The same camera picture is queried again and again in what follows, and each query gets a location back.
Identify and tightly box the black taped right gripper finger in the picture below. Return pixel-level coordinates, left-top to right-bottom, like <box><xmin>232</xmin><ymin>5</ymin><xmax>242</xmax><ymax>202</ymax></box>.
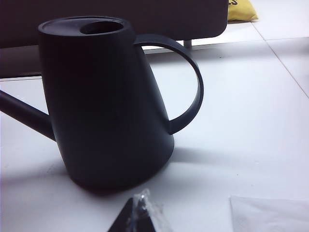
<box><xmin>107</xmin><ymin>188</ymin><xmax>169</xmax><ymax>232</ymax></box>

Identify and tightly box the dark grey watering can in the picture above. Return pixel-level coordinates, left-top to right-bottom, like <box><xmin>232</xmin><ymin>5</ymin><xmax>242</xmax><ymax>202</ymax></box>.
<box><xmin>0</xmin><ymin>15</ymin><xmax>205</xmax><ymax>191</ymax></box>

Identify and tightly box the white paper sheet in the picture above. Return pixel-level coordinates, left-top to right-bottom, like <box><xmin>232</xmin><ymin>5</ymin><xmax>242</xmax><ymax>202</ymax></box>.
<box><xmin>229</xmin><ymin>195</ymin><xmax>309</xmax><ymax>232</ymax></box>

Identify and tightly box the dark grey desk partition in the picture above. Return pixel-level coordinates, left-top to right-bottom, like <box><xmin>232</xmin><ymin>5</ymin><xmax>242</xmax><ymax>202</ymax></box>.
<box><xmin>0</xmin><ymin>0</ymin><xmax>229</xmax><ymax>79</ymax></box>

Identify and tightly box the yellow bag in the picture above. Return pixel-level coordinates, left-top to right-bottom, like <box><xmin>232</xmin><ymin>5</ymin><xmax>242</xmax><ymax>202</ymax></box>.
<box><xmin>227</xmin><ymin>0</ymin><xmax>259</xmax><ymax>22</ymax></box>

